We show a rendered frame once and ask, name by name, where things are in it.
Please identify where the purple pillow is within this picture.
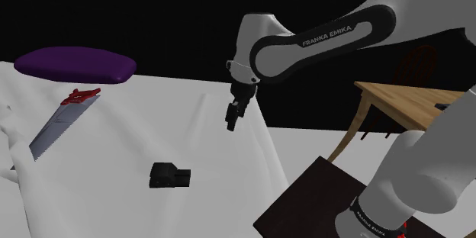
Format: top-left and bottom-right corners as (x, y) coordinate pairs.
(13, 46), (138, 85)

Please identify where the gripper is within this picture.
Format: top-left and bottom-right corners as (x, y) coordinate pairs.
(224, 81), (259, 133)

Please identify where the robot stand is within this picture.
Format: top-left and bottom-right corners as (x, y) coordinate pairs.
(252, 156), (448, 238)

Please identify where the red handled hand saw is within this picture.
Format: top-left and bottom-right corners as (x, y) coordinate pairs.
(27, 87), (102, 162)

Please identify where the white bed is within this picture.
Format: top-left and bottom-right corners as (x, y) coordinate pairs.
(0, 60), (291, 238)

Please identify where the black blocky object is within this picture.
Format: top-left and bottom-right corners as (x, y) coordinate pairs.
(148, 162), (192, 189)

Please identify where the wooden table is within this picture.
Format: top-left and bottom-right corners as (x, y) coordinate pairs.
(326, 80), (468, 164)

